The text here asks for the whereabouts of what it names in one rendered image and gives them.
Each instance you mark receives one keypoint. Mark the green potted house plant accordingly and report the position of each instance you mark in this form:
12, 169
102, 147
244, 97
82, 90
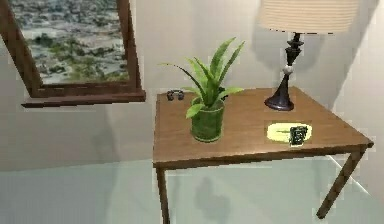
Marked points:
207, 123

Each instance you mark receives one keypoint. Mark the brown wooden table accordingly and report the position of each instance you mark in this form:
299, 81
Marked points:
246, 133

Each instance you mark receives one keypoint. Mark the black lamp with beige shade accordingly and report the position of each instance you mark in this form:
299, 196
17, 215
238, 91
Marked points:
283, 96

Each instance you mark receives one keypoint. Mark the yellow-green flat object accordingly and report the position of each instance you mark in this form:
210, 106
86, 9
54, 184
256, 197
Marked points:
289, 132

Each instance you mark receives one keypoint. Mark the brown framed window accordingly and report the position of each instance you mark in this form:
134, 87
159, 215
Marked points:
76, 90

